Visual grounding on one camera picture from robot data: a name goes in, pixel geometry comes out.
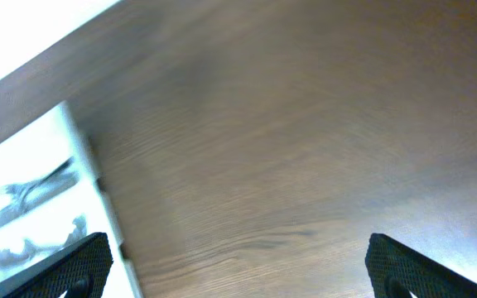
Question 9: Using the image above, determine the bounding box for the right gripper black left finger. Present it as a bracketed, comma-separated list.
[0, 233, 113, 298]

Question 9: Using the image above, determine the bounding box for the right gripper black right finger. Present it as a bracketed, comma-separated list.
[364, 233, 477, 298]

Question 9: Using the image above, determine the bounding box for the large silver spoon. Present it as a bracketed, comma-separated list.
[63, 214, 87, 247]
[0, 238, 62, 270]

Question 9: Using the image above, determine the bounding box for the silver fork dark handle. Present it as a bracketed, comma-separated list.
[2, 157, 79, 209]

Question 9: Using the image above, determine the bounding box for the white cutlery tray organizer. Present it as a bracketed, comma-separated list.
[0, 103, 142, 297]

